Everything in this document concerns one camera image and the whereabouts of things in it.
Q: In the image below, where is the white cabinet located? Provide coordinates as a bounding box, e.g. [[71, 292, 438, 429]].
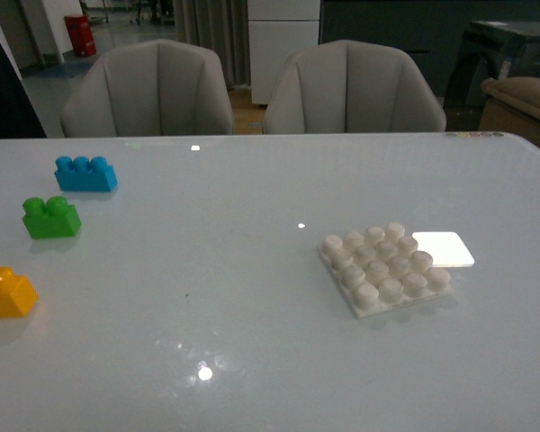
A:
[[247, 0, 320, 105]]

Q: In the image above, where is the yellow two-stud block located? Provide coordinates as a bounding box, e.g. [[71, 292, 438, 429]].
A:
[[0, 266, 39, 319]]

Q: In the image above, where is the right beige armchair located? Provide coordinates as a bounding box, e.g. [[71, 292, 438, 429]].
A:
[[263, 40, 446, 135]]

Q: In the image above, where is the grey curtain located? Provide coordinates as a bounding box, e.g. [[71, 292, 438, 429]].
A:
[[173, 0, 251, 87]]

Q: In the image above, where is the green two-stud block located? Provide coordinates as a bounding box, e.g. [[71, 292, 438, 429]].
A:
[[22, 195, 82, 239]]

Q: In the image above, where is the black machine box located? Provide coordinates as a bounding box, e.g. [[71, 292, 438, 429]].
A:
[[444, 21, 540, 131]]

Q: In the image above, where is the left beige armchair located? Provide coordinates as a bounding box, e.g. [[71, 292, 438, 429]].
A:
[[60, 39, 234, 138]]

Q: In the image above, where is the blue three-stud block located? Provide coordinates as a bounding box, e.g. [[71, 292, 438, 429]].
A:
[[55, 156, 118, 193]]

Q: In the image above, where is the dark grey counter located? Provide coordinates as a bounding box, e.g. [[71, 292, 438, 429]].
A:
[[319, 1, 540, 96]]

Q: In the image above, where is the white studded base plate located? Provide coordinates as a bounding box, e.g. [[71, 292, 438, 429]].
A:
[[318, 222, 453, 319]]

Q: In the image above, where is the beige armchair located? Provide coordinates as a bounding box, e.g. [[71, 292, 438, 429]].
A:
[[60, 39, 234, 138], [263, 40, 446, 135]]

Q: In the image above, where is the person in dark clothes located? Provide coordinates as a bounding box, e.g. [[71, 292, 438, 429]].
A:
[[0, 43, 46, 139]]

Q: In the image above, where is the brown cushioned seat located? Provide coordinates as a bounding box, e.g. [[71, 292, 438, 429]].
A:
[[478, 76, 540, 148]]

